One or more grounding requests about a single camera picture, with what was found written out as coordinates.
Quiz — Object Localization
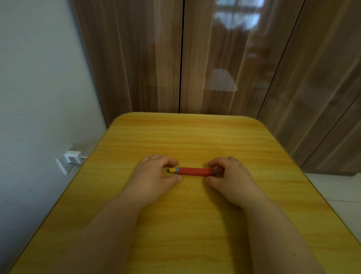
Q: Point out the white wall socket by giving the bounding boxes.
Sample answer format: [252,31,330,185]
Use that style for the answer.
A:
[55,143,76,175]

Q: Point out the person's right forearm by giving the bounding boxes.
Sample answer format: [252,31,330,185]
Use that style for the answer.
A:
[243,197,328,274]

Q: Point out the person's left forearm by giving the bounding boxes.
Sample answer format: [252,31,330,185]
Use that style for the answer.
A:
[46,196,143,274]

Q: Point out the person's right hand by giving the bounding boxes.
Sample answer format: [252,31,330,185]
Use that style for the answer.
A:
[205,156,267,211]

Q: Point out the brown wooden wardrobe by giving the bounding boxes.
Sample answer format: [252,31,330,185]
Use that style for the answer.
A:
[70,0,361,177]

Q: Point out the red pen with yellow tip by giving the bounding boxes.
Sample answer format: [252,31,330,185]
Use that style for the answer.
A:
[168,167,216,177]

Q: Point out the person's left hand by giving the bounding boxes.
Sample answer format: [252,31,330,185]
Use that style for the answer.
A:
[120,154,182,209]

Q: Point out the white wall charger plug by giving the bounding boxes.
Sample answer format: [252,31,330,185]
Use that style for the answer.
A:
[64,151,82,165]

